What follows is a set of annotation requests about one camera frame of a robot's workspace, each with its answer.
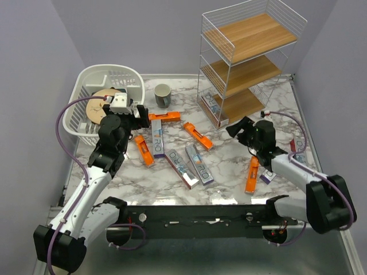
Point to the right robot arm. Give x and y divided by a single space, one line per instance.
327 205

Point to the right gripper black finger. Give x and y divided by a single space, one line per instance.
248 136
243 124

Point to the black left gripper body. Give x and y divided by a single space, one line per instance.
129 122

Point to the beige painted plate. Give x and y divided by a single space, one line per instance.
94 108

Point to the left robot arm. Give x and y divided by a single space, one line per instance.
63 243

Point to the orange toothpaste box left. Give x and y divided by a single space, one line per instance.
144 150

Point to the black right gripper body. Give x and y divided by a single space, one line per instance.
256 145

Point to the orange toothpaste box near mug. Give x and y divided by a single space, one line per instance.
167 117

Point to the dark green ceramic mug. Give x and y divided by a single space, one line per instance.
162 94

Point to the white wire wooden shelf rack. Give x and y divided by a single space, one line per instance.
241 47

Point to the white plastic dish basket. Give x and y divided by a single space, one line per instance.
92 79

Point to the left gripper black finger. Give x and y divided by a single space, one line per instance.
143 120
134 109

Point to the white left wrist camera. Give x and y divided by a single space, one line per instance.
120 104

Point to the orange toothpaste box right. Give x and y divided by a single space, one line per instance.
251 182

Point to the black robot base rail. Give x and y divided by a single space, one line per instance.
201 221

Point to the purple silver toothpaste box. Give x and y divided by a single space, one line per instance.
267 176
199 165
157 136

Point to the orange toothpaste box centre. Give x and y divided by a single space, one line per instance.
202 139

